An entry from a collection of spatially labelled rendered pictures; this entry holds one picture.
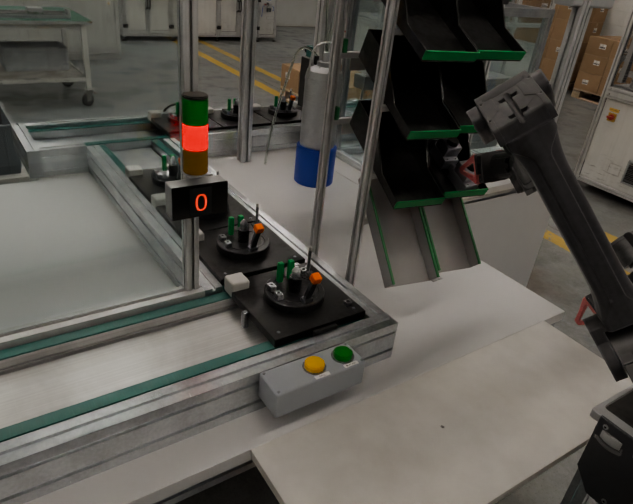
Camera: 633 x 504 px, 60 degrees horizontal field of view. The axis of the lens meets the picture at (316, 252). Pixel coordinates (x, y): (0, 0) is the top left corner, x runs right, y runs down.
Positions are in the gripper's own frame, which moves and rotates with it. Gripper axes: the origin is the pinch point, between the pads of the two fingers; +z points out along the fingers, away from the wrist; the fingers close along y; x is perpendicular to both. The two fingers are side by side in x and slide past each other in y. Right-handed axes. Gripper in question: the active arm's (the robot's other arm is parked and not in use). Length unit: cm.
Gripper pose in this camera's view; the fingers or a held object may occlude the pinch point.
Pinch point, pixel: (469, 168)
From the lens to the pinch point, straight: 138.0
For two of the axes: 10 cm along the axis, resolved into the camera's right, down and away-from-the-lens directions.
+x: 1.5, 9.8, 1.5
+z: -4.7, -0.6, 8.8
